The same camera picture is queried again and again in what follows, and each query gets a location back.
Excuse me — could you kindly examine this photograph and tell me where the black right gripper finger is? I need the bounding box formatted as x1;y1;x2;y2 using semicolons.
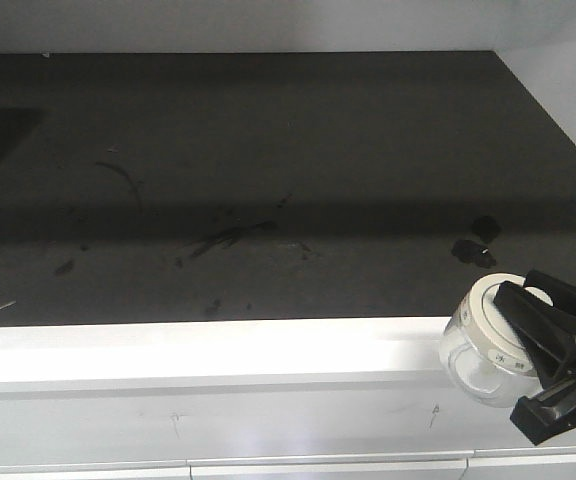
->
522;270;576;345
493;281;576;388

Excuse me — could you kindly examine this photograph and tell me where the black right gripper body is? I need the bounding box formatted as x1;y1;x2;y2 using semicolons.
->
509;329;576;447

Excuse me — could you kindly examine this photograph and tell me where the glass jar with white lid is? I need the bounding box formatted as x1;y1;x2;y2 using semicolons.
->
439;273;542;408

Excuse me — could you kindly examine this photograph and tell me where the black debris clump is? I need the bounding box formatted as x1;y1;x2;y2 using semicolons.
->
451;215;502;269

